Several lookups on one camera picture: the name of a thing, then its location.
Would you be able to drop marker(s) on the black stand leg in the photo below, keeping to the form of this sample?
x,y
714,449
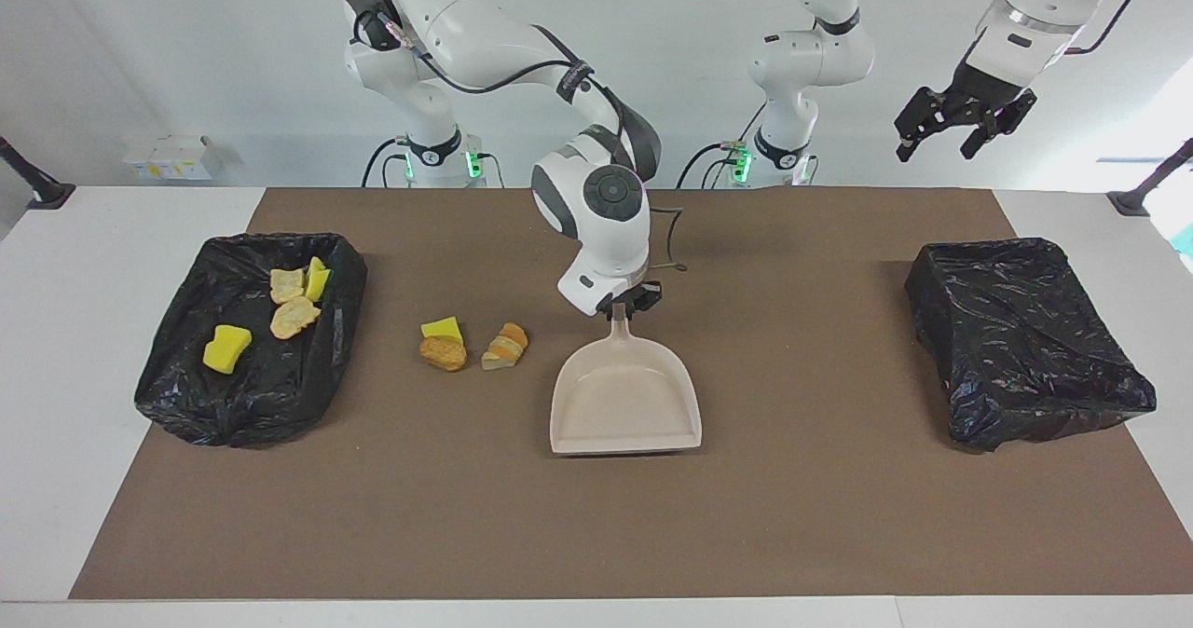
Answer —
x,y
1142,195
42,190

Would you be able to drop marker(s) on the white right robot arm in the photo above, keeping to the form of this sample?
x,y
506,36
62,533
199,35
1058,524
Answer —
x,y
606,237

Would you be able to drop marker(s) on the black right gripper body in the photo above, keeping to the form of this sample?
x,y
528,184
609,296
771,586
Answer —
x,y
638,296

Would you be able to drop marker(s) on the beige trash piece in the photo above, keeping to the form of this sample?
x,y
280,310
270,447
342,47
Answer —
x,y
287,285
294,318

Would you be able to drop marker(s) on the notched yellow sponge piece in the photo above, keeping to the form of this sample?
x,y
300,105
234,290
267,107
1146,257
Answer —
x,y
319,280

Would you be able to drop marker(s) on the brown toy bread roll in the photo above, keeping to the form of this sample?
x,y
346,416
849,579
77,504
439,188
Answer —
x,y
444,353

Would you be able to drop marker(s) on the white wall socket box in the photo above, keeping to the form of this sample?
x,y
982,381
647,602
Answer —
x,y
172,157

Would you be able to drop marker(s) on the beige plastic dustpan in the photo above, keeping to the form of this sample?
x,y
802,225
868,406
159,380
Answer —
x,y
624,404

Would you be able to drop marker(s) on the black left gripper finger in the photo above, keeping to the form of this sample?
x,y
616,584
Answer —
x,y
925,109
1011,114

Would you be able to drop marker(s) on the brown table mat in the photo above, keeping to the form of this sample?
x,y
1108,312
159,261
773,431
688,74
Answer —
x,y
596,535

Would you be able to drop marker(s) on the yellow sponge wedge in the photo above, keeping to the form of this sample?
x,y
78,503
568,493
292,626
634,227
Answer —
x,y
443,327

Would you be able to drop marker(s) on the yellow sponge chunk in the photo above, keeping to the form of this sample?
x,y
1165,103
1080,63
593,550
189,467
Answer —
x,y
227,348

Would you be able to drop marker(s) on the black bag lined bin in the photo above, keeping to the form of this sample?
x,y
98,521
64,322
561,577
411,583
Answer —
x,y
1025,348
252,395

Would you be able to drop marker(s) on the striped toy croissant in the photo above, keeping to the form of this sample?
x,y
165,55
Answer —
x,y
505,347

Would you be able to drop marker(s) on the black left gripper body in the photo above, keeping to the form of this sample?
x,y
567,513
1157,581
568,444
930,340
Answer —
x,y
983,92

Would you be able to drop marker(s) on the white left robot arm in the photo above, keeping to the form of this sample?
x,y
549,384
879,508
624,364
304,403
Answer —
x,y
811,60

